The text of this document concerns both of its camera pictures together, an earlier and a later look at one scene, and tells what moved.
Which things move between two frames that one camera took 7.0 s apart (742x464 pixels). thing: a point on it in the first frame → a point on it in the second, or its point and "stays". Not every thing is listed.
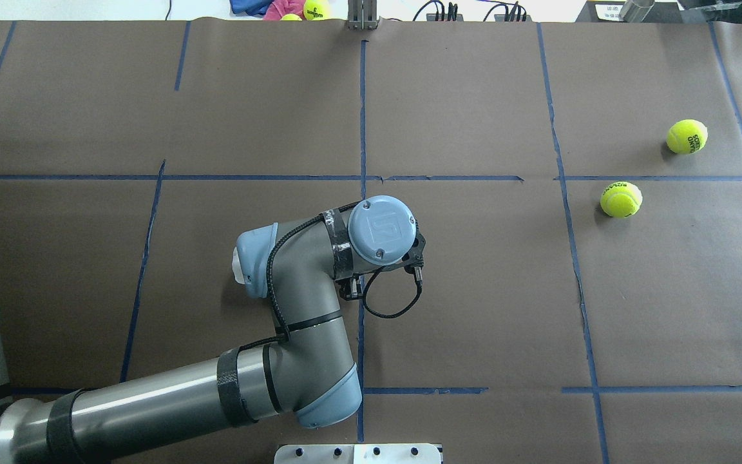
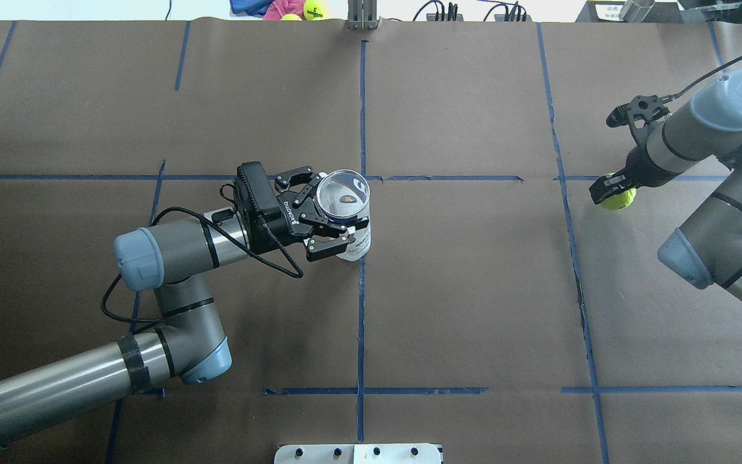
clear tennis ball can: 237,267 → 344,195
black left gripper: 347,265 → 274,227
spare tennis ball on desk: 316,9 stays
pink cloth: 278,8 stays
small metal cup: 636,11 stays
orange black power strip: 432,17 stays
